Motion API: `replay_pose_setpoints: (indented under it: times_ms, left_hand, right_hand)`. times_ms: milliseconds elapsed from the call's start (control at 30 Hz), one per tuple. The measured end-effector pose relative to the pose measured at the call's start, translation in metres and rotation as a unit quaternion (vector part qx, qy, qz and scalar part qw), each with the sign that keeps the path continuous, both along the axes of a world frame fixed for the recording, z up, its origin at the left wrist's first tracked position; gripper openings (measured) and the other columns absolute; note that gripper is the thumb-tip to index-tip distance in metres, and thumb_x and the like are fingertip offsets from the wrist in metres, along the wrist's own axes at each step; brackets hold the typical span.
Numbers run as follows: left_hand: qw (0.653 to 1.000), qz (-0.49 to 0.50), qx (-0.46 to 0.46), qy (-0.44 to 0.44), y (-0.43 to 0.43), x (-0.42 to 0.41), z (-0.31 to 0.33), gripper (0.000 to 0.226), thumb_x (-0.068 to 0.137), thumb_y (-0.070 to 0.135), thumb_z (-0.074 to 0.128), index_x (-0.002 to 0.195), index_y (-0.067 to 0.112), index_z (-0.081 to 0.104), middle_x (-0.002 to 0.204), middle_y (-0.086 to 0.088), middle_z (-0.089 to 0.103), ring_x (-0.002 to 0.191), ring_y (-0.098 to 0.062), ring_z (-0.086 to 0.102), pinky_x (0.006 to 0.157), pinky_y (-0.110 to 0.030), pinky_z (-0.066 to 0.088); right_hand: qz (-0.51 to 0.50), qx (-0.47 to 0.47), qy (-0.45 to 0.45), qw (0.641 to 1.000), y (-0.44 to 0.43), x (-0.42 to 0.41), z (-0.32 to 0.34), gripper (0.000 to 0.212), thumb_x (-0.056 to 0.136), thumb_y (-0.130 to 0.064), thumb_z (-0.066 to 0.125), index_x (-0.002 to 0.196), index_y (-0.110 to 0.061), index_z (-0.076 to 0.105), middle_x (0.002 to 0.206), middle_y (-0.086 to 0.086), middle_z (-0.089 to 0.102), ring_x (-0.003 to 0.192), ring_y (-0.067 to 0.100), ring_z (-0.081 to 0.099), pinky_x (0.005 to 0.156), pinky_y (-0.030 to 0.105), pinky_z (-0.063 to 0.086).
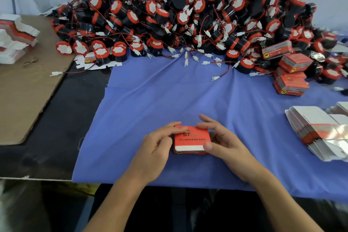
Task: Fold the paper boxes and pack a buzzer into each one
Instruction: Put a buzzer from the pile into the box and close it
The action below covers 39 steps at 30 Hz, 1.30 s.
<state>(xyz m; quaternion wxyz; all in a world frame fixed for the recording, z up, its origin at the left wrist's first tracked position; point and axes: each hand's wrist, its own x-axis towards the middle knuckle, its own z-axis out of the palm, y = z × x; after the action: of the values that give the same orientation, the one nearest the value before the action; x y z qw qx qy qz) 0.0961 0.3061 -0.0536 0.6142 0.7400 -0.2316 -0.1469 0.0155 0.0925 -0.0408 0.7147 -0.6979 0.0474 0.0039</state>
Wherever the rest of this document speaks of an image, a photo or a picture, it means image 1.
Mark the person's right hand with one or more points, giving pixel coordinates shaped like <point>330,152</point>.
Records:
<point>231,153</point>

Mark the person's left hand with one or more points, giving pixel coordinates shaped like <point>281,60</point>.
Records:
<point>155,155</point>

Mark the orange white paper box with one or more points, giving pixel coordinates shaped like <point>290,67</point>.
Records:
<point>291,84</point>
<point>283,73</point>
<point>296,62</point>
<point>277,49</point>
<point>191,139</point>

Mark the stack of paper boxes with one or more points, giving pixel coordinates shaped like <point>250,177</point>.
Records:
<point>16,36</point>
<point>321,131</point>

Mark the pile of black red buzzers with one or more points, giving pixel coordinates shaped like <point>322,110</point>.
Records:
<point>190,11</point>

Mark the person's right forearm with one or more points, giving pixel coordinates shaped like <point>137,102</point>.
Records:
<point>285,204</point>

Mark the person's left forearm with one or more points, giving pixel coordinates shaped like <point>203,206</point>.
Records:
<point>119,204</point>

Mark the blue cloth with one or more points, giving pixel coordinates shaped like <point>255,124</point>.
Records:
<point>152,93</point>

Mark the brown cardboard sheet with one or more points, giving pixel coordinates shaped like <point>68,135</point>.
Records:
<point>27,98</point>

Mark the rubber band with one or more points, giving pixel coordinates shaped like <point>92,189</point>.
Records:
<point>30,61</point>

